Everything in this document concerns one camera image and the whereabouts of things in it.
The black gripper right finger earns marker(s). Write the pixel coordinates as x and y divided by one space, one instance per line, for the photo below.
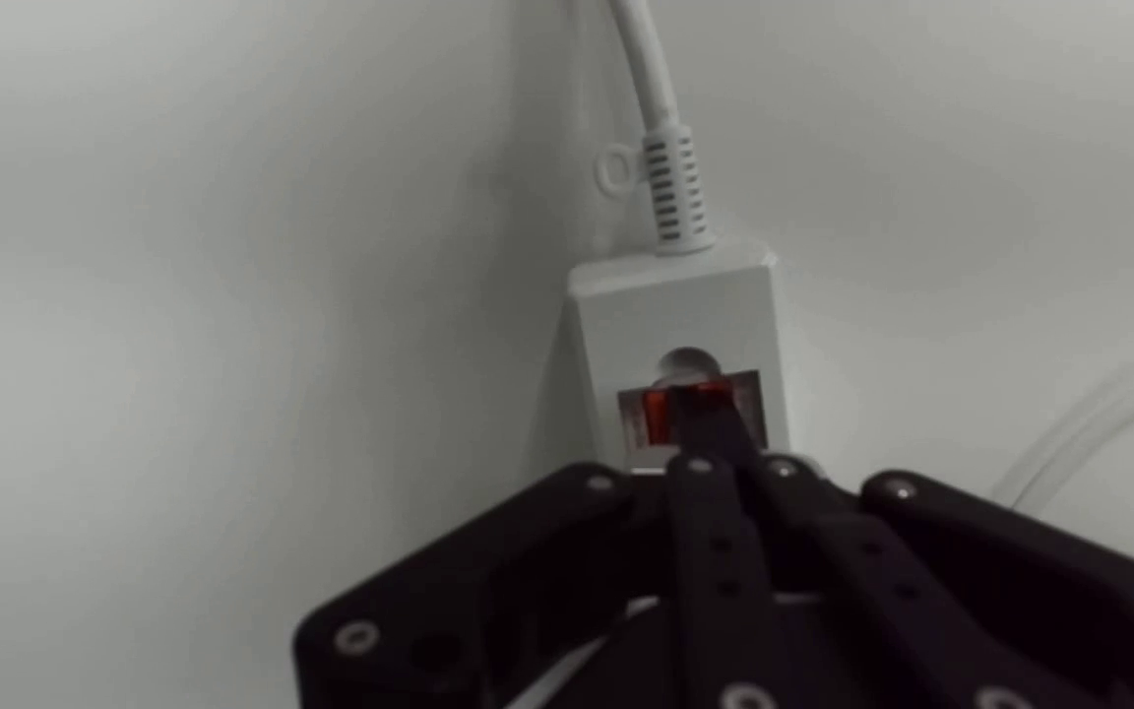
986 593

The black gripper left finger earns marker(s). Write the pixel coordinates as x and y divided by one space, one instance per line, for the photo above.
709 551

